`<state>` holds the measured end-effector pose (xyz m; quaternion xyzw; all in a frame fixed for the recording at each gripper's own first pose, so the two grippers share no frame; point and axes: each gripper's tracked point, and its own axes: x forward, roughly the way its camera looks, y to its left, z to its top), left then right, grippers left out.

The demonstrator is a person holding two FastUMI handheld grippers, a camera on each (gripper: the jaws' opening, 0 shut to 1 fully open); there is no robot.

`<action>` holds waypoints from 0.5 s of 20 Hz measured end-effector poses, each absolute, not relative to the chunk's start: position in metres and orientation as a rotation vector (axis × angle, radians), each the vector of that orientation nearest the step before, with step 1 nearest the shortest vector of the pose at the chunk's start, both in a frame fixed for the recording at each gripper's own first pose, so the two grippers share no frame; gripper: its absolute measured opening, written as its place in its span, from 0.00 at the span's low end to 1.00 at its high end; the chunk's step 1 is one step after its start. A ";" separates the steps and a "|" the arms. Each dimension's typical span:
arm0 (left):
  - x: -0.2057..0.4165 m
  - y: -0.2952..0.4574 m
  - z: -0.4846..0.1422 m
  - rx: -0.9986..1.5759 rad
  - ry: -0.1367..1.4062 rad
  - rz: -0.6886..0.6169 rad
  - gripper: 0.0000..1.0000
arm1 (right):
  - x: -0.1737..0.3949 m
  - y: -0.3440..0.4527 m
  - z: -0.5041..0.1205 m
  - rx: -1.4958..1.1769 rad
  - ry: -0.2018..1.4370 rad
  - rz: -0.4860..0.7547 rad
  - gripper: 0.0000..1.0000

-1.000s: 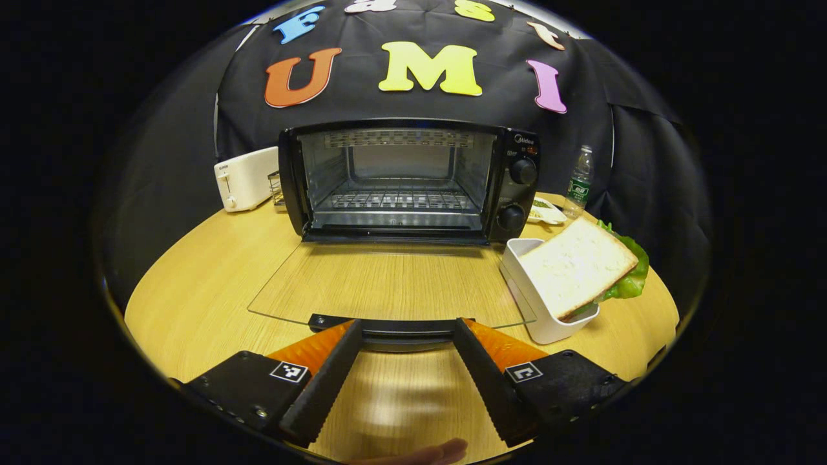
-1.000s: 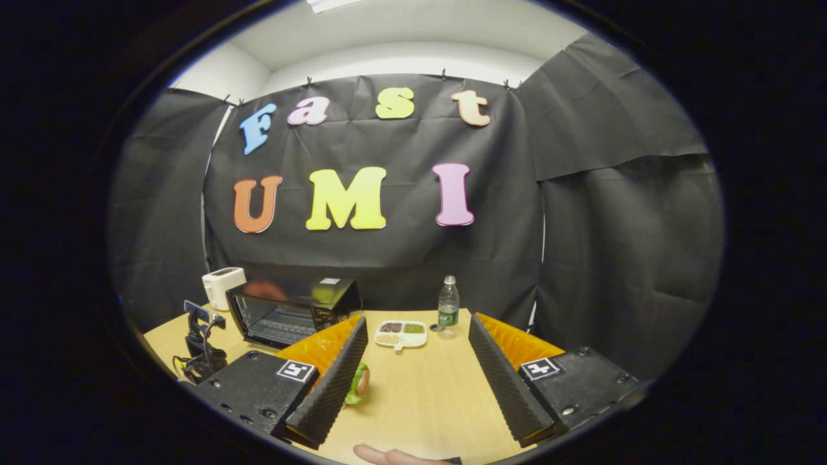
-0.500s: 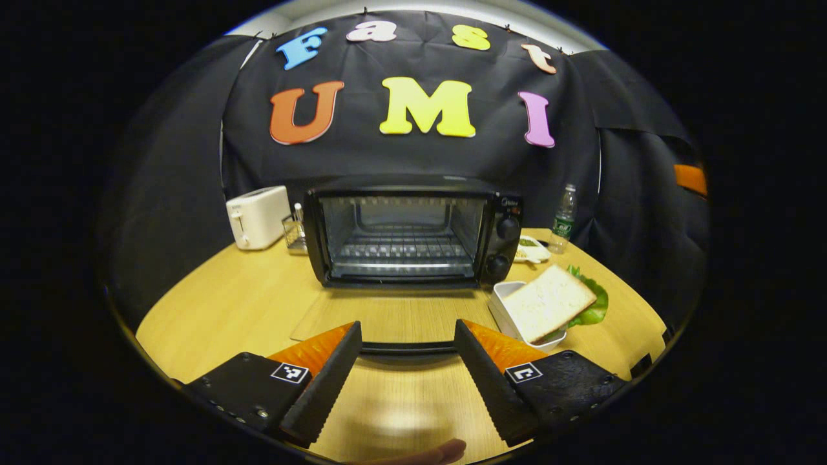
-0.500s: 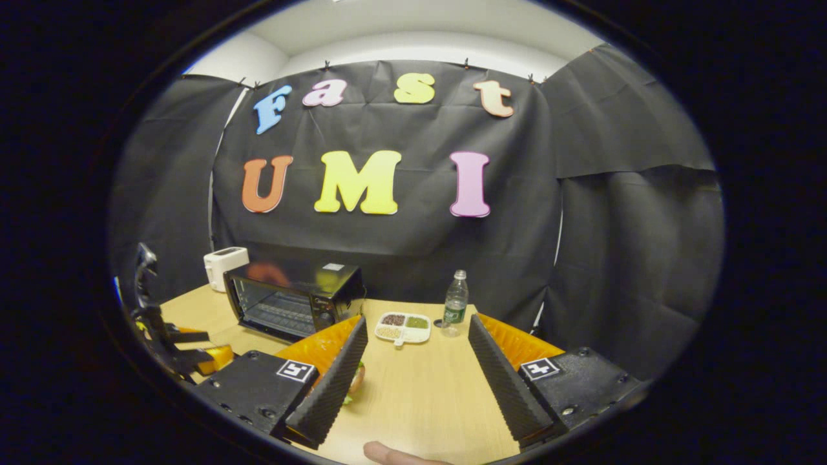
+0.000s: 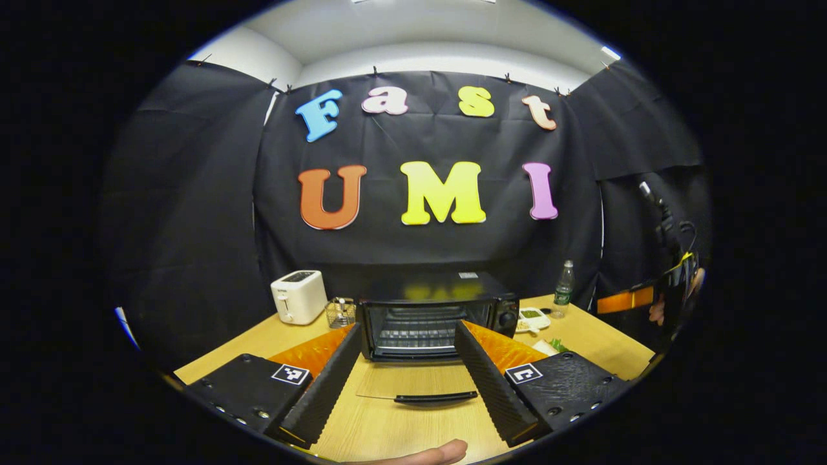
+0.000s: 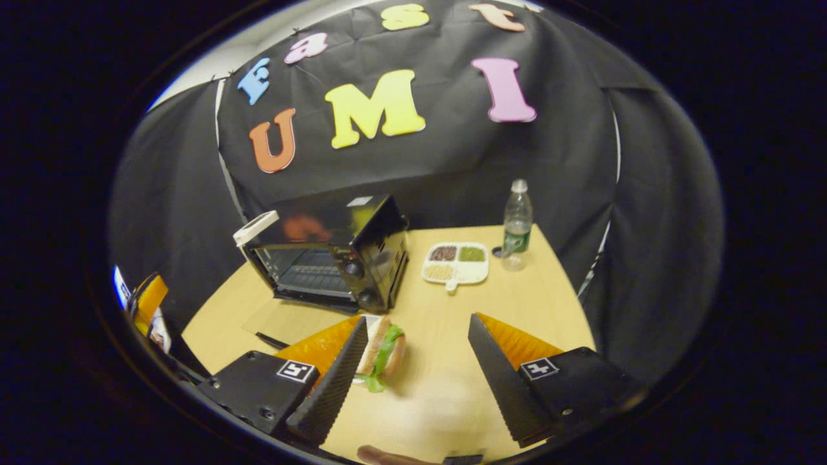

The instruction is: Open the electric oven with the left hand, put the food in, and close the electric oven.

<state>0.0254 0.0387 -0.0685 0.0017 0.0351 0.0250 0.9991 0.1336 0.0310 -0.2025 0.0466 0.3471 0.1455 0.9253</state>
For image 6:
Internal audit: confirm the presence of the sandwich with lettuce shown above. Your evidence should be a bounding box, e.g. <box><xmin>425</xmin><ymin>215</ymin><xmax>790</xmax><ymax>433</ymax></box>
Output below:
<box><xmin>354</xmin><ymin>315</ymin><xmax>408</xmax><ymax>393</ymax></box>

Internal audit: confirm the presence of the white toaster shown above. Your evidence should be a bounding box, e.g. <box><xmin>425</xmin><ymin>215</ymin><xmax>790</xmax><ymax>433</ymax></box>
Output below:
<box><xmin>233</xmin><ymin>210</ymin><xmax>280</xmax><ymax>247</ymax></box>

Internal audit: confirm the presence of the computer monitor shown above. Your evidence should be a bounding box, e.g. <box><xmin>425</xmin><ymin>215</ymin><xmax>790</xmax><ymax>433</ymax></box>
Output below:
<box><xmin>113</xmin><ymin>265</ymin><xmax>133</xmax><ymax>311</ymax></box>

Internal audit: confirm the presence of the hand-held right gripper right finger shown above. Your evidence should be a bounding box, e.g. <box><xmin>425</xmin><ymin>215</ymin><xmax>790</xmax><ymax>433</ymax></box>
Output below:
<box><xmin>468</xmin><ymin>313</ymin><xmax>648</xmax><ymax>449</ymax></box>

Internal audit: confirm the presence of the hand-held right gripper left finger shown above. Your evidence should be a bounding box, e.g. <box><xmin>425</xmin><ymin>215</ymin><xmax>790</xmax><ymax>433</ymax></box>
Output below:
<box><xmin>196</xmin><ymin>315</ymin><xmax>369</xmax><ymax>448</ymax></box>

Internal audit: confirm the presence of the white divided plate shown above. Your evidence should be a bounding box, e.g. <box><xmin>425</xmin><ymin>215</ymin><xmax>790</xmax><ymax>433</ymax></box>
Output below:
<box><xmin>421</xmin><ymin>242</ymin><xmax>490</xmax><ymax>293</ymax></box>

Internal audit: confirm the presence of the black electric oven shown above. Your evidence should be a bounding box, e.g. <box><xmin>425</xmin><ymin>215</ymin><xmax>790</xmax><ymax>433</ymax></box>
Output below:
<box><xmin>240</xmin><ymin>194</ymin><xmax>412</xmax><ymax>353</ymax></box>

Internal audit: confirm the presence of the clear plastic water bottle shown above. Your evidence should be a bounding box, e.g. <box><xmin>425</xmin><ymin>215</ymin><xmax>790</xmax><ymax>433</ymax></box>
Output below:
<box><xmin>502</xmin><ymin>179</ymin><xmax>534</xmax><ymax>272</ymax></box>

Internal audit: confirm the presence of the black backdrop cloth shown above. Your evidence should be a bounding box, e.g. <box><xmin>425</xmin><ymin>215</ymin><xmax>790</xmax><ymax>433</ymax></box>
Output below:
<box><xmin>107</xmin><ymin>0</ymin><xmax>724</xmax><ymax>388</ymax></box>

